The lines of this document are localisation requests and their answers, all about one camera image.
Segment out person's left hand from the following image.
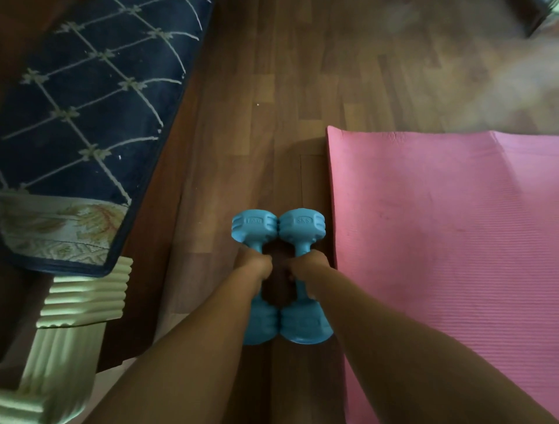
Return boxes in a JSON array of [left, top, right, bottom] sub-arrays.
[[233, 246, 274, 285]]

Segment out person's right hand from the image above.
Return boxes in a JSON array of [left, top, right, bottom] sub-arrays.
[[286, 249, 332, 302]]

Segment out teal dumbbell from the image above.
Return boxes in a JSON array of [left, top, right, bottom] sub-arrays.
[[231, 209, 280, 346], [278, 208, 335, 345]]

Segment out pink yoga mat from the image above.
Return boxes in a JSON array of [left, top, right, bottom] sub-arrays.
[[326, 125, 559, 424]]

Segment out person's right forearm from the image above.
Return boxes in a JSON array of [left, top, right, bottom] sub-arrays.
[[305, 266, 559, 424]]

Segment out person's left forearm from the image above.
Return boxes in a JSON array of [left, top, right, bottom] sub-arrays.
[[85, 266, 263, 424]]

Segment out pale ribbed foam wrap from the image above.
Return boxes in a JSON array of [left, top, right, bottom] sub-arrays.
[[0, 256, 134, 424]]

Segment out dark patterned stair carpets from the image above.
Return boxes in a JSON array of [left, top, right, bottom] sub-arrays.
[[0, 0, 215, 278]]

